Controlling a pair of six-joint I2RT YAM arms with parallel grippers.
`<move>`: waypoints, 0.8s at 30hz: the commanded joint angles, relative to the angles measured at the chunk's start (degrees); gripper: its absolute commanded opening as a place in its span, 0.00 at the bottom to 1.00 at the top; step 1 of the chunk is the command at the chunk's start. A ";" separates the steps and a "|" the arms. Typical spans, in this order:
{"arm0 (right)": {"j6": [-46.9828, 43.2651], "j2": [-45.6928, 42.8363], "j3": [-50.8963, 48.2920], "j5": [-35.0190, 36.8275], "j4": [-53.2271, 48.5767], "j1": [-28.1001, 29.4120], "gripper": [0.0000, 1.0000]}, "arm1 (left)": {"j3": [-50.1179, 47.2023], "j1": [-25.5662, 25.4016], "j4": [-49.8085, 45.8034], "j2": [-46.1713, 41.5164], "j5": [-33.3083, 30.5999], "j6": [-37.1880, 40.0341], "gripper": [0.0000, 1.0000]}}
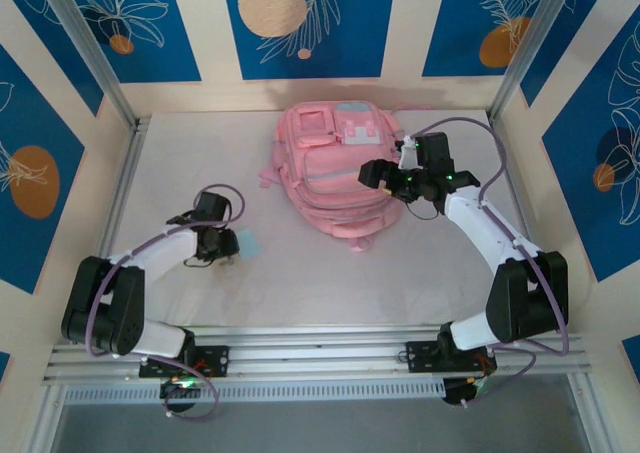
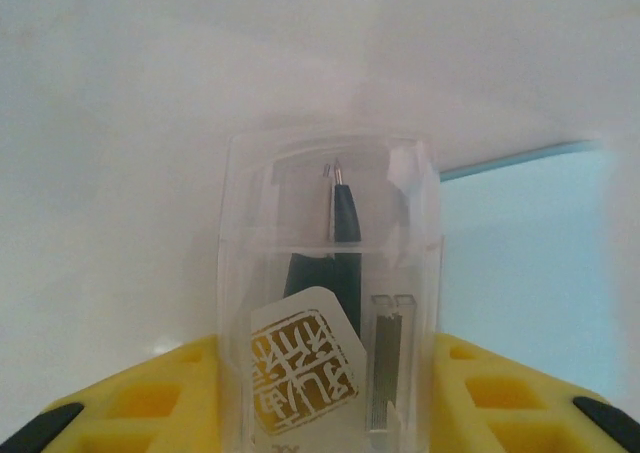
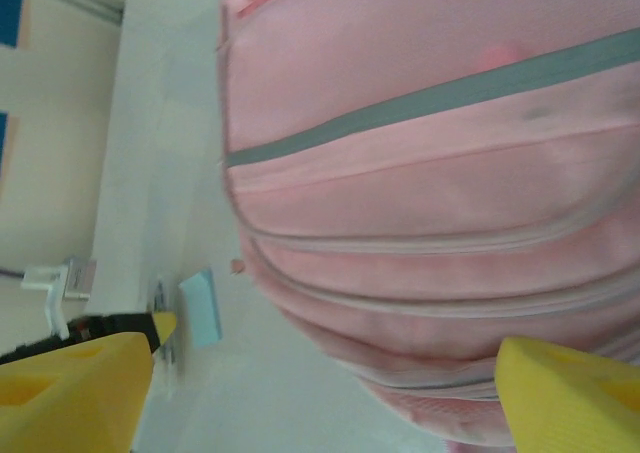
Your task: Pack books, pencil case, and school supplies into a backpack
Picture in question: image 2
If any light blue notepad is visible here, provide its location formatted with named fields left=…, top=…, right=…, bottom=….
left=437, top=139, right=640, bottom=399

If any clear lead refill box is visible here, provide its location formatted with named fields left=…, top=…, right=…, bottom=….
left=368, top=292, right=420, bottom=434

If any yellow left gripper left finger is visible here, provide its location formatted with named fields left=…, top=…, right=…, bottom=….
left=0, top=335, right=246, bottom=453

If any black pen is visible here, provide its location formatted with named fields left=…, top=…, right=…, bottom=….
left=282, top=157, right=364, bottom=339

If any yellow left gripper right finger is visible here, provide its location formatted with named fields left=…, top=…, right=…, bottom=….
left=424, top=331, right=640, bottom=453

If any clear plastic pencil case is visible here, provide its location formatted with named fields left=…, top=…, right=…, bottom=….
left=215, top=131, right=447, bottom=453

